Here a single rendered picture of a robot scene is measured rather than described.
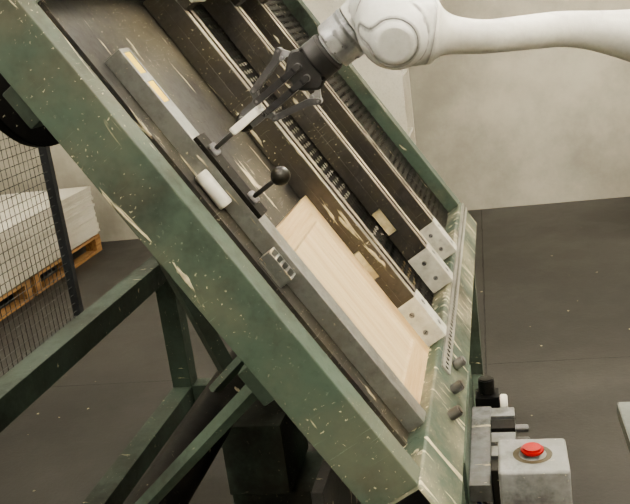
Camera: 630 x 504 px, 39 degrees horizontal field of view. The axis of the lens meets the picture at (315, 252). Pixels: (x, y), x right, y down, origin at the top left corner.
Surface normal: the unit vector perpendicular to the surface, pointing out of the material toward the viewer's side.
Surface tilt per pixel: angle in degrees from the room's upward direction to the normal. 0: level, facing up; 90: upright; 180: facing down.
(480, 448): 0
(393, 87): 90
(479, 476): 0
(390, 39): 102
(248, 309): 90
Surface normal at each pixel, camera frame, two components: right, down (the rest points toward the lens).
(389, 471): -0.18, 0.28
